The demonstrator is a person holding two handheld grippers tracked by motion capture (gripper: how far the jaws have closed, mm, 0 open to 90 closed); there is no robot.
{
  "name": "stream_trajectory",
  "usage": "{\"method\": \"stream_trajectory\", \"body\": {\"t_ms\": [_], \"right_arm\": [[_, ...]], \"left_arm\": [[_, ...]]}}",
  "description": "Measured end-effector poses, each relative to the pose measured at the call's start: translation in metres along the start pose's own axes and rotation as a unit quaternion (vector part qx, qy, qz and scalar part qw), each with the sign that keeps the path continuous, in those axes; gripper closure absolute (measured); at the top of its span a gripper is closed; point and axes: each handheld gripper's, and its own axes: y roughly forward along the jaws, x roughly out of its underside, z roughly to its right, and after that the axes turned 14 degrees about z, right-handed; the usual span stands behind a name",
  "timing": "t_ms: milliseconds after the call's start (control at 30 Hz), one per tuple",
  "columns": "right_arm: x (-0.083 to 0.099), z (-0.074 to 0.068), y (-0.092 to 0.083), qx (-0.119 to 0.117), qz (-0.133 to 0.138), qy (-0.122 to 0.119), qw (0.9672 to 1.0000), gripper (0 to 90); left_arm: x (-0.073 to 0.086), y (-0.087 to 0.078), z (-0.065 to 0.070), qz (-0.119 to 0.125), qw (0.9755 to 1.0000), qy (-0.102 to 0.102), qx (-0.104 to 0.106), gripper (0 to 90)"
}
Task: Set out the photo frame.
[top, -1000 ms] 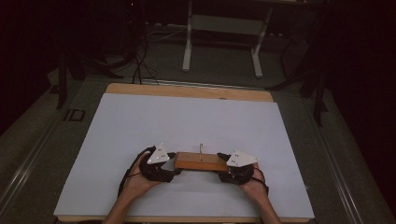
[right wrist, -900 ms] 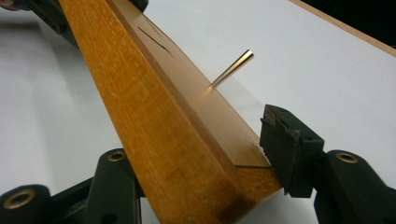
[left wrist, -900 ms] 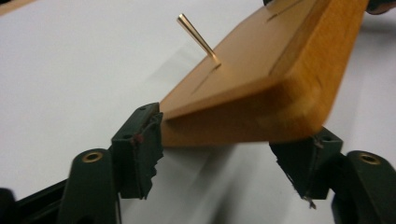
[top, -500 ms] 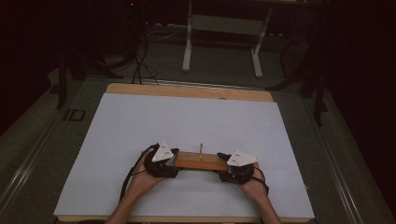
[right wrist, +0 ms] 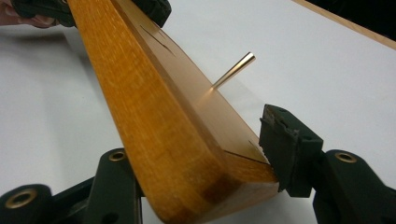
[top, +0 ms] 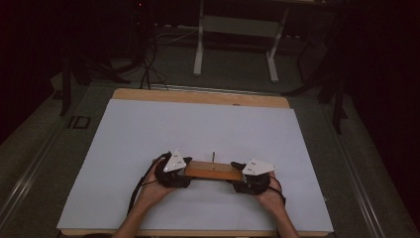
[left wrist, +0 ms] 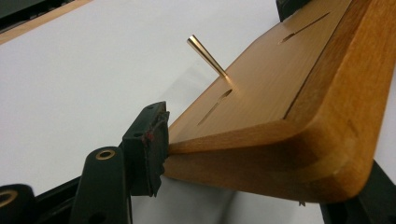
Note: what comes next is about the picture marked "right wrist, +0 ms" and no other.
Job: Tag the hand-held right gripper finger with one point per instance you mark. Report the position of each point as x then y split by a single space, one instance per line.
292 149

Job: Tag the brass peg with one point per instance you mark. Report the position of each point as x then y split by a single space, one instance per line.
235 70

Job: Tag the wooden board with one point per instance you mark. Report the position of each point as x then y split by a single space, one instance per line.
149 109

